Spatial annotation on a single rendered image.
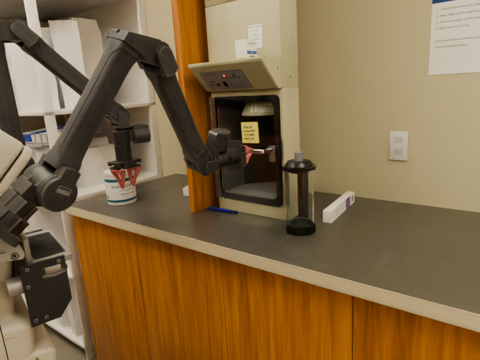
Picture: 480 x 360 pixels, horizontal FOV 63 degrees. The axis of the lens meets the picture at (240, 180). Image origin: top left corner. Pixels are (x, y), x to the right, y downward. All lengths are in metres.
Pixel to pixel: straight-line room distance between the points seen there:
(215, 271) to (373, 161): 0.80
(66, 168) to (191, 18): 0.88
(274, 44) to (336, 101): 0.48
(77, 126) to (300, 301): 0.75
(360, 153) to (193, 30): 0.83
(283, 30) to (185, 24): 0.38
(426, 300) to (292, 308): 0.39
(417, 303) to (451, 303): 0.07
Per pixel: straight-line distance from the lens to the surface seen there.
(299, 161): 1.26
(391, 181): 1.70
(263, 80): 1.32
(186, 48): 1.54
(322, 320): 1.17
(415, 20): 1.64
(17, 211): 0.90
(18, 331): 1.15
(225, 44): 1.49
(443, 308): 0.99
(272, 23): 1.38
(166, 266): 1.53
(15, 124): 1.32
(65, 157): 0.90
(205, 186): 1.61
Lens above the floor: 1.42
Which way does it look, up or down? 14 degrees down
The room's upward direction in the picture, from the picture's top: 3 degrees counter-clockwise
